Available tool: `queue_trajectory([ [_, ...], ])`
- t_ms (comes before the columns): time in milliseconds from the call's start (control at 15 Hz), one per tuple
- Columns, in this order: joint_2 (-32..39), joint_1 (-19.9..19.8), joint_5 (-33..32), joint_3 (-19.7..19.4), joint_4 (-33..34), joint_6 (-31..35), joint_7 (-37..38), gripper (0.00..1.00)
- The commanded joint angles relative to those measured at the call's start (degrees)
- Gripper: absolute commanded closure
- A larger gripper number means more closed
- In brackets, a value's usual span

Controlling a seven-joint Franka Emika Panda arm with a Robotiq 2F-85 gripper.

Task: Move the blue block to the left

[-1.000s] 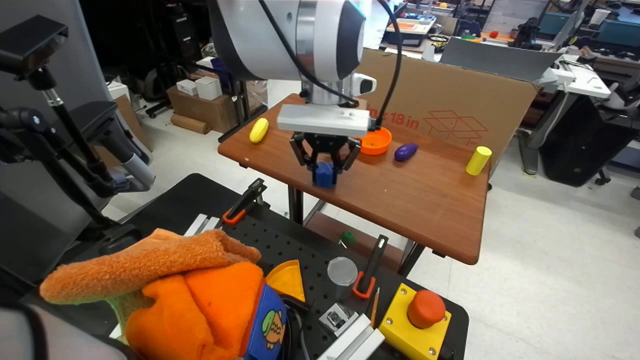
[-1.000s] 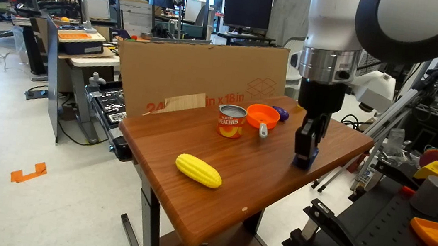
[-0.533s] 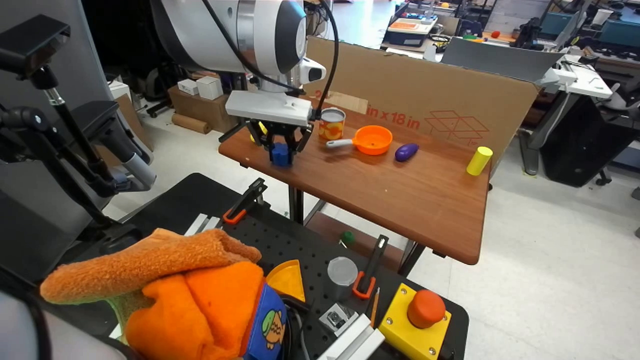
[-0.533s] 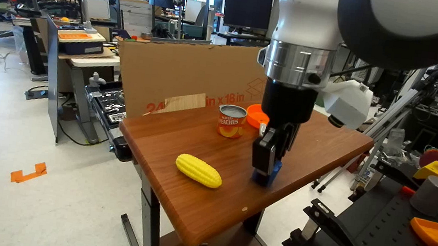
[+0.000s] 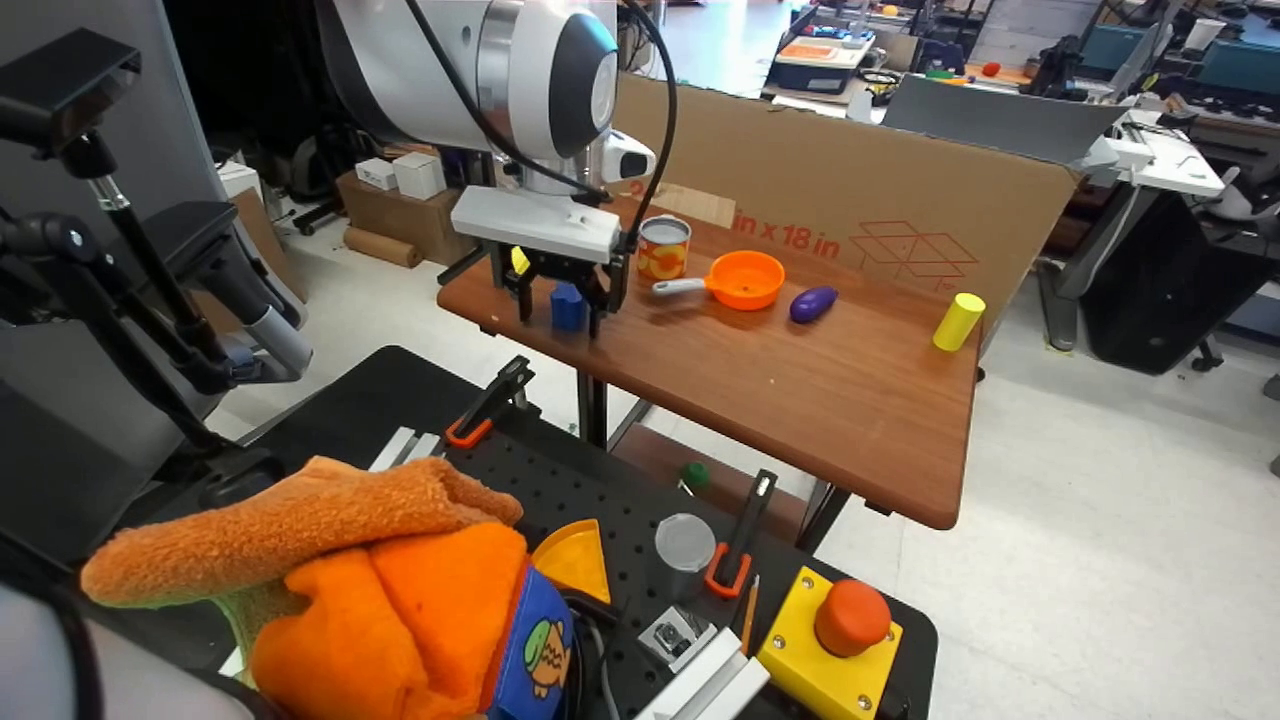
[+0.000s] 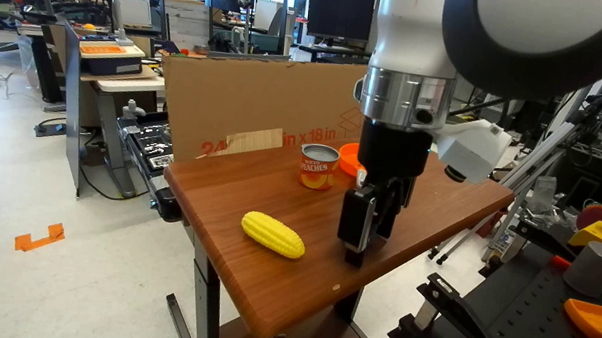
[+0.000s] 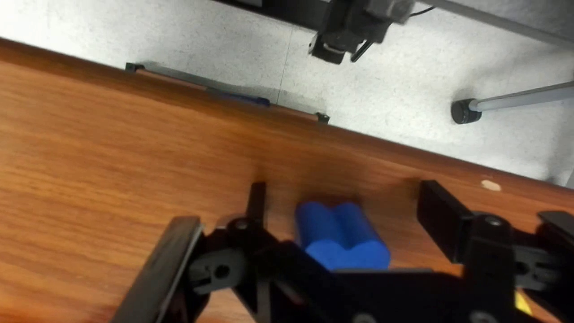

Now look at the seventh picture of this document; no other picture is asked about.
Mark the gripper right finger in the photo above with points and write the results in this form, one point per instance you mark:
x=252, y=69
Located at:
x=489, y=251

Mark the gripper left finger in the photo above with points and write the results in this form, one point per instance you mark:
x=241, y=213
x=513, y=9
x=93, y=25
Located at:
x=244, y=251

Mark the blue block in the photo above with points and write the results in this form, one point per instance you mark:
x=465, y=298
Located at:
x=341, y=237

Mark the camera on tripod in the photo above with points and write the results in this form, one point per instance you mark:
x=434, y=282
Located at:
x=347, y=27

